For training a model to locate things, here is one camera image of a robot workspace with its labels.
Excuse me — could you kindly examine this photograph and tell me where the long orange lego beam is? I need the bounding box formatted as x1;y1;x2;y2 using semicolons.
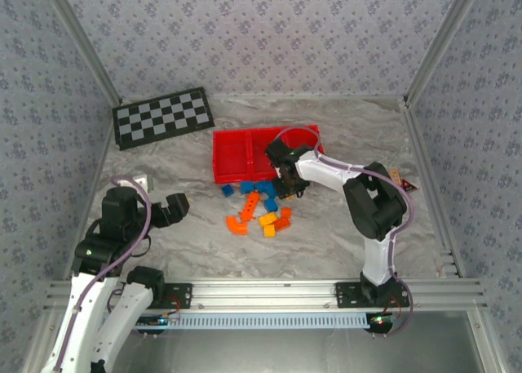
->
239;191;261;223

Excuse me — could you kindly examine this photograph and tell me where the red three-compartment tray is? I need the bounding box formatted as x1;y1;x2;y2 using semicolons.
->
211;123;326;185

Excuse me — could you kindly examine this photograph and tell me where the curved orange lego piece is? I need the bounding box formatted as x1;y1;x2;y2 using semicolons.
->
226;214;250;237

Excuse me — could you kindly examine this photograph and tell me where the small white grey box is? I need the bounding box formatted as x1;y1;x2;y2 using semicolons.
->
130;172;155;193

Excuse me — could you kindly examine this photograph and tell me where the black grey checkerboard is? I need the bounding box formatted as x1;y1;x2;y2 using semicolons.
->
112;86;216;152

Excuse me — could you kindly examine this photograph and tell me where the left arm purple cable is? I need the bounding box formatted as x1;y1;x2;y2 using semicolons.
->
51;175;153;372

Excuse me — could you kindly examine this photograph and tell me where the aluminium side rail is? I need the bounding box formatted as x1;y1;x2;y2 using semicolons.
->
63;101;123;282
399;97;466;278

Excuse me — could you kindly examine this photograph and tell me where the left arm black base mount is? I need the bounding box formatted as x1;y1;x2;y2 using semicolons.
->
161;282;193;310

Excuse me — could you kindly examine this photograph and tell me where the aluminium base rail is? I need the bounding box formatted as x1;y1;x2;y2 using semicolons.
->
44;278;489;313

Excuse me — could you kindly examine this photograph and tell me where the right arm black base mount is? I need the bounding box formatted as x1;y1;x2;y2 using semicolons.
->
334;281;410;309

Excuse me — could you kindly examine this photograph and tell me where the pale blue slotted cable duct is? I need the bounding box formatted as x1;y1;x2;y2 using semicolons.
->
101;312;368;330

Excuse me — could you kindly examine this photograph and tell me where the aluminium corner post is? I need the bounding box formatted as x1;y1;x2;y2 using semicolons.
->
38;0;123;107
405;0;489;104

